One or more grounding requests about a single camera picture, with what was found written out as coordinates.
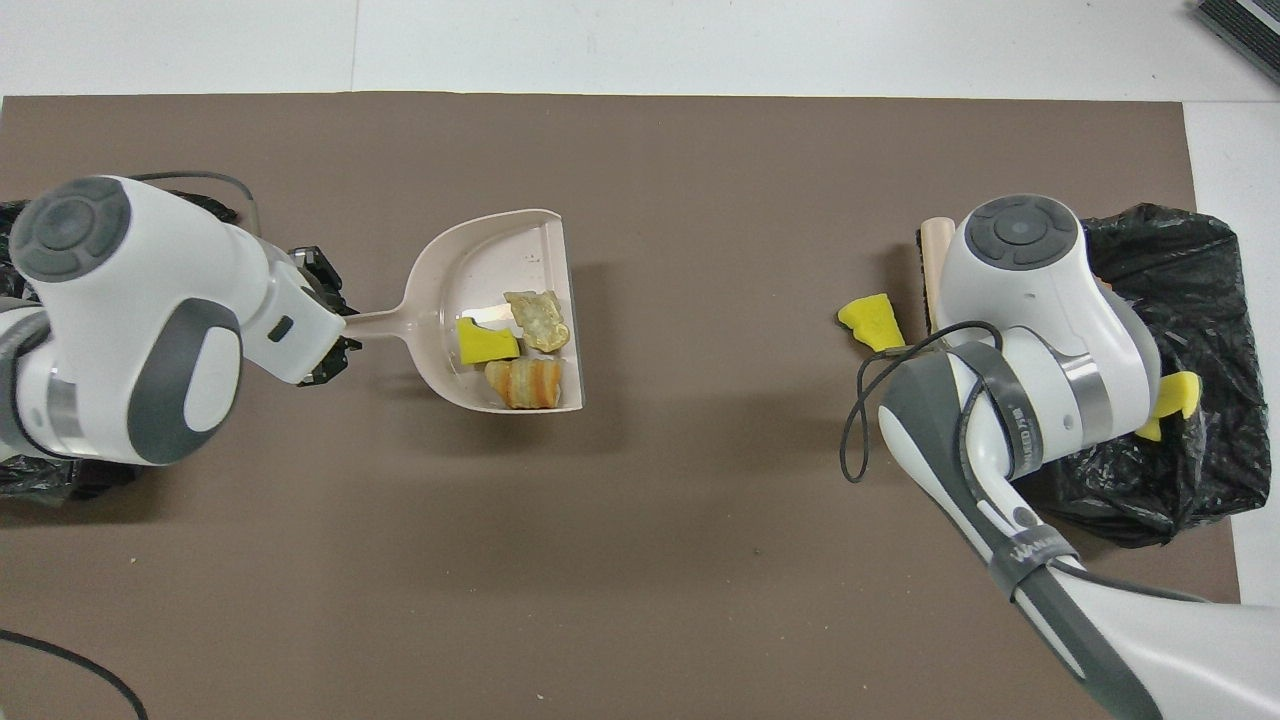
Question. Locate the beige plastic dustpan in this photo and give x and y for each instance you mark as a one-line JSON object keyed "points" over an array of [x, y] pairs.
{"points": [[450, 280]]}

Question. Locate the small yellow sponge wedge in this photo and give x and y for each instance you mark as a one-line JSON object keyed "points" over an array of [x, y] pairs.
{"points": [[485, 345]]}

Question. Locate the croissant toy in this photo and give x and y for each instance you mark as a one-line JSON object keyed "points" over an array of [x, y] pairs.
{"points": [[525, 385]]}

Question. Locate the pale food toy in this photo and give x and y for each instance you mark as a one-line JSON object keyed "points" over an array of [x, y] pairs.
{"points": [[540, 320]]}

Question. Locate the yellow sponge chunk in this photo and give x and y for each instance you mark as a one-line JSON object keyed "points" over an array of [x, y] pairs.
{"points": [[872, 322]]}

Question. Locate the beige hand brush black bristles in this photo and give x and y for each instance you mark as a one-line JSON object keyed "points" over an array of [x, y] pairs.
{"points": [[938, 260]]}

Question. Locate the notched yellow sponge piece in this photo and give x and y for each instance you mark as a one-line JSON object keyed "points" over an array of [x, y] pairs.
{"points": [[1180, 395]]}

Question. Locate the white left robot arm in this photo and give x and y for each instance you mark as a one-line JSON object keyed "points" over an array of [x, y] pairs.
{"points": [[130, 330]]}

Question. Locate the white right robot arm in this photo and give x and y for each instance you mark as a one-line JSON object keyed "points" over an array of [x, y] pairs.
{"points": [[1030, 300]]}

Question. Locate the crumpled black trash bag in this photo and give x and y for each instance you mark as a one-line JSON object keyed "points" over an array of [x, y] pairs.
{"points": [[60, 480]]}

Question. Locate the black bag lined bin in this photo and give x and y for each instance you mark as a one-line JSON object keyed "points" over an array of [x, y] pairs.
{"points": [[1210, 300]]}

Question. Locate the brown table mat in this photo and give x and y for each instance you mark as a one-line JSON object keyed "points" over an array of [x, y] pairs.
{"points": [[650, 550]]}

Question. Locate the dark grey ribbed box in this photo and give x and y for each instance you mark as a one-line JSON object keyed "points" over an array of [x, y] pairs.
{"points": [[1250, 25]]}

